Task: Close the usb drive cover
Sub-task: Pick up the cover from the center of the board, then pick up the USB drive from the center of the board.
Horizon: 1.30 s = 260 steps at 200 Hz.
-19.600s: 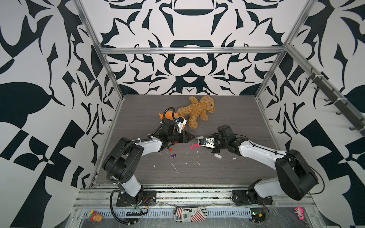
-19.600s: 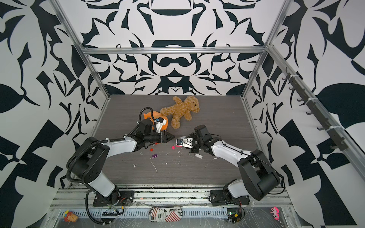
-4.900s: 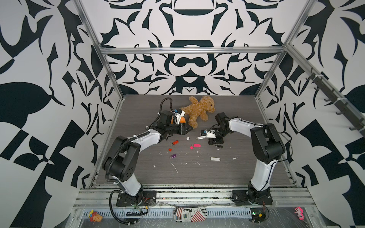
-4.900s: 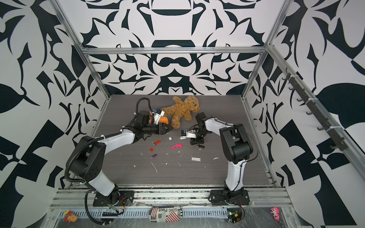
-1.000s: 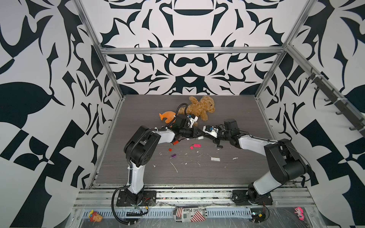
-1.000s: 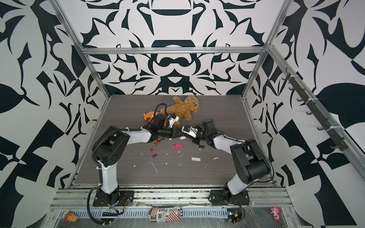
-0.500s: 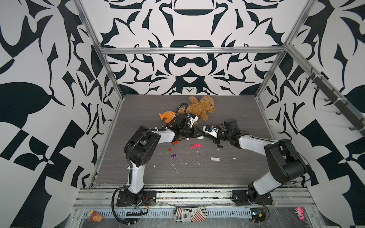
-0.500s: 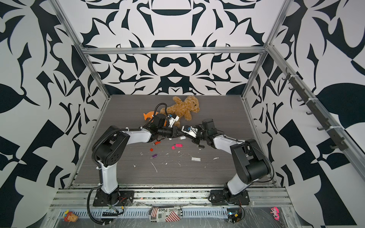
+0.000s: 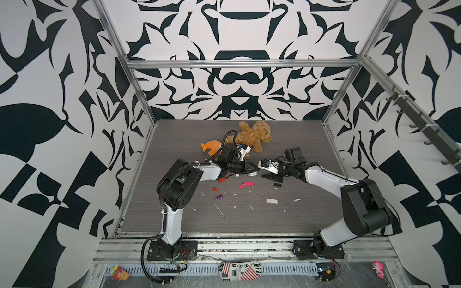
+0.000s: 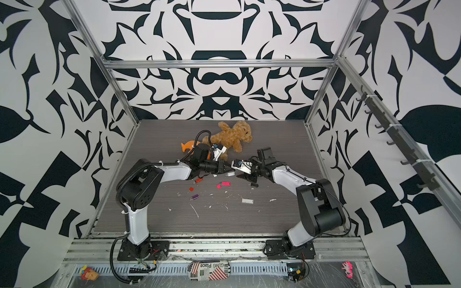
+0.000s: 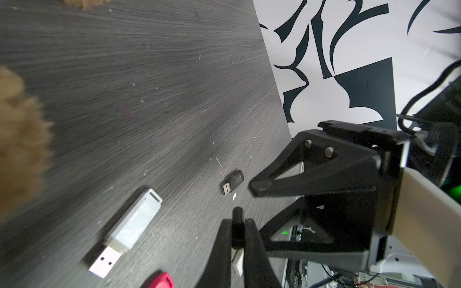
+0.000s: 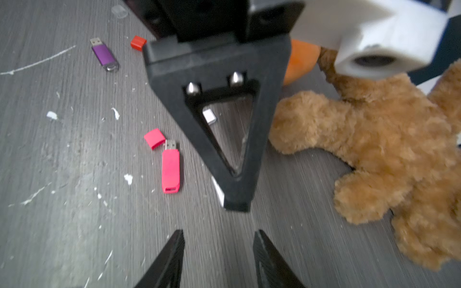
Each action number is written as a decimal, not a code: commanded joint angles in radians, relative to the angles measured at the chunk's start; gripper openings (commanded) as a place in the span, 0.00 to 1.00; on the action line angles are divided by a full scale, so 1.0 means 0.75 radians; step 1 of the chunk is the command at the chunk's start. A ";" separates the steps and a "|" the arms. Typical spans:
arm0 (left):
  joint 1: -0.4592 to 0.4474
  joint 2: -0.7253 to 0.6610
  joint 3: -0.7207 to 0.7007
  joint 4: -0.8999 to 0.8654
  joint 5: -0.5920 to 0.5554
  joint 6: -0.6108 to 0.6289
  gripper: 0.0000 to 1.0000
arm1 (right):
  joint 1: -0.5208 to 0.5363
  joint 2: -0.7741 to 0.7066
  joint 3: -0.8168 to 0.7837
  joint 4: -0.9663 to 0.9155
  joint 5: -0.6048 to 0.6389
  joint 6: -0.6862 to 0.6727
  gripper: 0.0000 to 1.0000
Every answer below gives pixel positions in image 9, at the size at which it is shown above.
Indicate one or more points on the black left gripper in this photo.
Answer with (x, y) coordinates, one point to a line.
(254, 166)

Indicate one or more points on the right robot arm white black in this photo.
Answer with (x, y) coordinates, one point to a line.
(364, 208)

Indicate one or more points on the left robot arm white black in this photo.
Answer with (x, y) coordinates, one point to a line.
(178, 186)

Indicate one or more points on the purple usb drive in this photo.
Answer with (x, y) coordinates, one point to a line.
(218, 197)

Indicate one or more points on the white paper tag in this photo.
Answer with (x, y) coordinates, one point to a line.
(272, 201)

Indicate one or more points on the brown teddy bear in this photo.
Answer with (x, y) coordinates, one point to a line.
(254, 136)

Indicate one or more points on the orange plush fish toy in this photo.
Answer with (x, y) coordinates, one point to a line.
(212, 147)

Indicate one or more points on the printed label sticker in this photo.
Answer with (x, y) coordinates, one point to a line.
(240, 271)

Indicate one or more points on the pink toy figure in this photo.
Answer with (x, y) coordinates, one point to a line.
(379, 269)

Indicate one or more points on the colourful small toy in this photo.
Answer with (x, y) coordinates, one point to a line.
(119, 273)

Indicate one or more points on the wall hook rack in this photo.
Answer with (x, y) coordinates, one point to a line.
(421, 122)

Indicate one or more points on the aluminium frame post left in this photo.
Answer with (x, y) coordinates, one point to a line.
(116, 43)

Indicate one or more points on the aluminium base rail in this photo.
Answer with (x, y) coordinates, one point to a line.
(127, 250)

